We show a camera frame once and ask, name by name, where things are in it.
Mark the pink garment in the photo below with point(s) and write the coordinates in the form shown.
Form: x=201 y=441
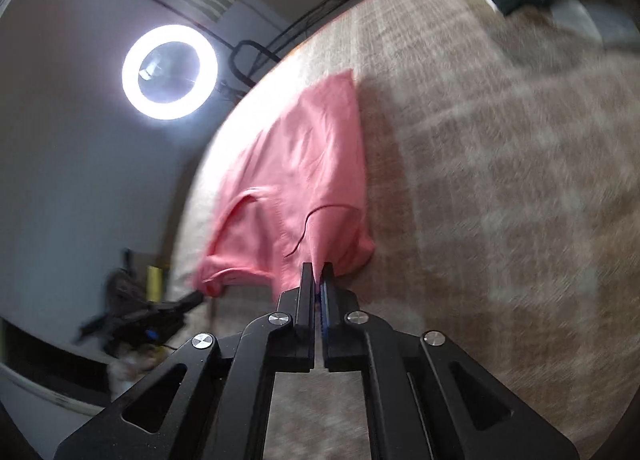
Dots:
x=310 y=165

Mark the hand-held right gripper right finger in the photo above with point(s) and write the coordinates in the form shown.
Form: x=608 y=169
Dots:
x=327 y=302

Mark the grey-brown plaid blanket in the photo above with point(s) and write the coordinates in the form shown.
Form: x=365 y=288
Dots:
x=500 y=190

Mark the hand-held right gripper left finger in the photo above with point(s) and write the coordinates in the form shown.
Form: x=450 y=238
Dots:
x=309 y=300

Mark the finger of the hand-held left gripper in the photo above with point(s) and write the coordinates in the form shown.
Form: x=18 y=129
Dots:
x=182 y=301

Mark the black metal stand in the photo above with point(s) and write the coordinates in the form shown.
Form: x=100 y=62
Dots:
x=250 y=65

